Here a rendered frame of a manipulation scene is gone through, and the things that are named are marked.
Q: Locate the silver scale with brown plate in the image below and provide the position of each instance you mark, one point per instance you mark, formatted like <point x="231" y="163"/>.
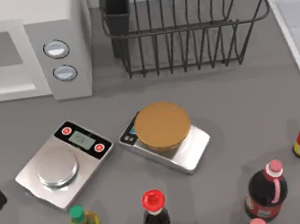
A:
<point x="164" y="137"/>

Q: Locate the grey microwave knob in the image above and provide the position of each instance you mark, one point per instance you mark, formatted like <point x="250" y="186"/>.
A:
<point x="56" y="49"/>
<point x="65" y="73"/>

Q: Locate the silver scale with red buttons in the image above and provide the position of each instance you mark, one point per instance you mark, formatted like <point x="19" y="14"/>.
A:
<point x="63" y="165"/>

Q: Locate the black cutlery holder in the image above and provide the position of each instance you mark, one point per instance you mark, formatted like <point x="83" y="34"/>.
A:
<point x="118" y="14"/>

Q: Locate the red-capped dark sauce bottle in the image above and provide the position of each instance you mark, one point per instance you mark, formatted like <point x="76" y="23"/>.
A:
<point x="155" y="219"/>

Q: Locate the pale microwave oven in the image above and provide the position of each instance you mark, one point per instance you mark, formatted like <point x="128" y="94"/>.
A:
<point x="52" y="20"/>

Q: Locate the large pink-capped dark jug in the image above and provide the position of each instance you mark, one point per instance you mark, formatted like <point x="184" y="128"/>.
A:
<point x="266" y="193"/>

